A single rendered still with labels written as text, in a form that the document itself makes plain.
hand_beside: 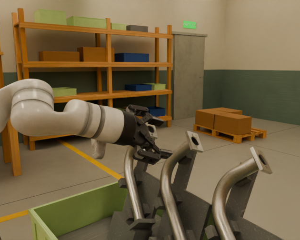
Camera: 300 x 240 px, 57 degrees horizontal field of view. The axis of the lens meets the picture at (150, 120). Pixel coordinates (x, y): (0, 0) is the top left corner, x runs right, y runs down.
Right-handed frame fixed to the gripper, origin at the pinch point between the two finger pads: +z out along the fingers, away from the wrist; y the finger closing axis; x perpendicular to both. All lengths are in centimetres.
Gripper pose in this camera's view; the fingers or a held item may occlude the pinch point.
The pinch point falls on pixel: (164, 137)
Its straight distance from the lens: 68.1
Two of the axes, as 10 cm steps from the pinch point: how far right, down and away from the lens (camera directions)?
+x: -5.8, 5.7, 5.8
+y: -2.0, -7.9, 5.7
